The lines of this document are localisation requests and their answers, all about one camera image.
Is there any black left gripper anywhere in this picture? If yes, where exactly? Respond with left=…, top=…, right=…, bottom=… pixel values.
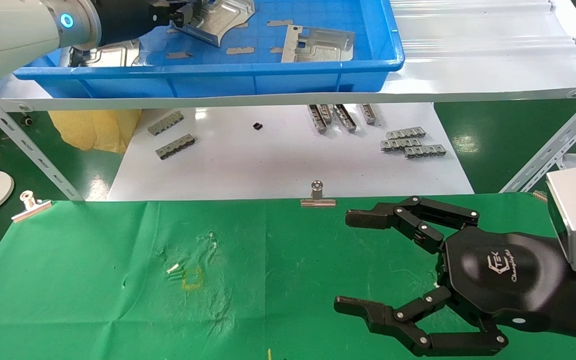
left=118, top=0, right=208, bottom=43

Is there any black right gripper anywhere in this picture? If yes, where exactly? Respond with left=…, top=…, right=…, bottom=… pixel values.
left=334, top=196, right=569, bottom=357

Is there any stamped sheet metal bracket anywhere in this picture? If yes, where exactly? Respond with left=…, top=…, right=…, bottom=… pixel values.
left=281, top=25, right=356, bottom=64
left=175, top=0, right=256, bottom=48
left=68, top=40, right=141, bottom=68

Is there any blue plastic bin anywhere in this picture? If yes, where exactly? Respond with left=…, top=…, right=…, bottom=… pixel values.
left=13, top=0, right=405, bottom=99

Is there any silver binder clip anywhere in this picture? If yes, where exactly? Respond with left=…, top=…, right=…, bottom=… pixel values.
left=300, top=180, right=337, bottom=208
left=11, top=190, right=53, bottom=223

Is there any green cloth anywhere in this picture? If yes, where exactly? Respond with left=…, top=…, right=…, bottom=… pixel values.
left=0, top=192, right=576, bottom=360

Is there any white metal shelf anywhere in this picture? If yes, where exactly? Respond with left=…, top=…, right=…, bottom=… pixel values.
left=0, top=0, right=576, bottom=112

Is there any yellow mesh bag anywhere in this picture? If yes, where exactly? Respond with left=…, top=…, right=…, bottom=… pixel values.
left=48, top=109, right=143, bottom=154

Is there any perforated white angle brace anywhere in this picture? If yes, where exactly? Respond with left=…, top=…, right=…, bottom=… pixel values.
left=499, top=82, right=576, bottom=194
left=0, top=87, right=85, bottom=202

